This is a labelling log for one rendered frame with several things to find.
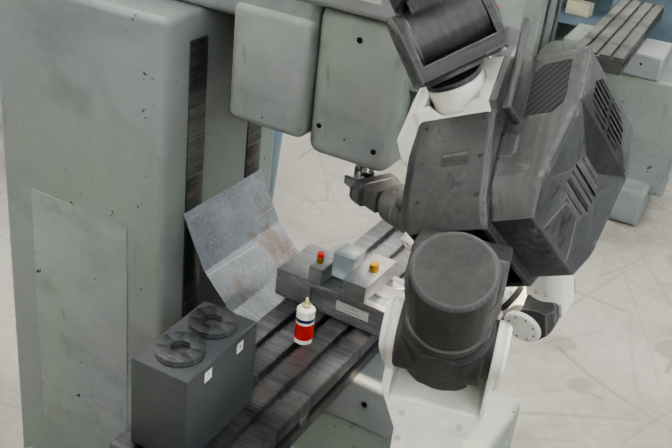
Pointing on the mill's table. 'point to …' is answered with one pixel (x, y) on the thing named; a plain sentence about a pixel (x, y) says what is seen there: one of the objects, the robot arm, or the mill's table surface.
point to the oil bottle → (304, 325)
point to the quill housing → (359, 91)
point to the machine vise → (292, 279)
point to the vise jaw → (353, 284)
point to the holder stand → (192, 379)
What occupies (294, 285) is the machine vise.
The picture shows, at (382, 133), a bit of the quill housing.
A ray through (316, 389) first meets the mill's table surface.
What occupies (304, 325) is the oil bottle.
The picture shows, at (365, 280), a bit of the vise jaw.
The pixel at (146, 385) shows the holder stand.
